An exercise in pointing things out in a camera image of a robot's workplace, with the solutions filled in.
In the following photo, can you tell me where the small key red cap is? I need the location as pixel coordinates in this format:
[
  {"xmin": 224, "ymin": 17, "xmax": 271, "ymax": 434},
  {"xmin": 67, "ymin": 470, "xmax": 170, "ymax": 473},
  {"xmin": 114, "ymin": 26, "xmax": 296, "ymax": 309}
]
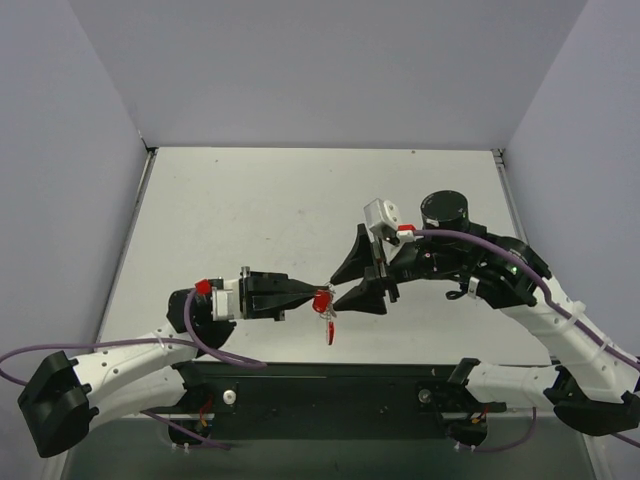
[{"xmin": 312, "ymin": 290, "xmax": 333, "ymax": 315}]

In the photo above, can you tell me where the metal key holder red handle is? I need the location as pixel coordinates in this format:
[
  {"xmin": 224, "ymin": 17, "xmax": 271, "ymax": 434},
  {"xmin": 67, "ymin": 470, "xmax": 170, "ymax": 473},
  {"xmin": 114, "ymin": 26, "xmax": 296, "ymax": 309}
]
[{"xmin": 322, "ymin": 287, "xmax": 337, "ymax": 346}]

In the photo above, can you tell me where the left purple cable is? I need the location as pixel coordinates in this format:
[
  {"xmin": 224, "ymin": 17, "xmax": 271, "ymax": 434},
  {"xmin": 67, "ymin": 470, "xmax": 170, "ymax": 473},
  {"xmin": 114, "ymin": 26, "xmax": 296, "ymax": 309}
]
[{"xmin": 0, "ymin": 279, "xmax": 269, "ymax": 451}]

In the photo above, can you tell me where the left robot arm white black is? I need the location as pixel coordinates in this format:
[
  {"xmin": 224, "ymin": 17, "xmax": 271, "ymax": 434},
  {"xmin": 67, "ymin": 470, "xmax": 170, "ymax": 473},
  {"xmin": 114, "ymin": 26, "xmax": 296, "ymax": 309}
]
[{"xmin": 18, "ymin": 269, "xmax": 333, "ymax": 458}]

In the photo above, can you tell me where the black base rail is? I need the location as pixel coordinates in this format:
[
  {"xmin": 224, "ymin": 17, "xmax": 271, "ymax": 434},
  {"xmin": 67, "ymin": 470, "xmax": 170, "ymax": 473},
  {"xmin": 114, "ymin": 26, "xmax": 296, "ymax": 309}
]
[{"xmin": 154, "ymin": 362, "xmax": 506, "ymax": 441}]

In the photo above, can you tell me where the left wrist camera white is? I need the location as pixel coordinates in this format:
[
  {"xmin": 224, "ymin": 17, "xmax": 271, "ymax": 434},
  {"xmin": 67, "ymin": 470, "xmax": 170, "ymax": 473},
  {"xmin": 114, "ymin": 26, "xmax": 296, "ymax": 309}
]
[{"xmin": 211, "ymin": 278, "xmax": 242, "ymax": 321}]

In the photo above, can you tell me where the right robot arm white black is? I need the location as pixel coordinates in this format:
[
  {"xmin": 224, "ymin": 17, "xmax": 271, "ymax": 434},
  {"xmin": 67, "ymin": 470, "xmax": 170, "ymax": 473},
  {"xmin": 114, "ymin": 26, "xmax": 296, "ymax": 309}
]
[{"xmin": 330, "ymin": 190, "xmax": 639, "ymax": 436}]

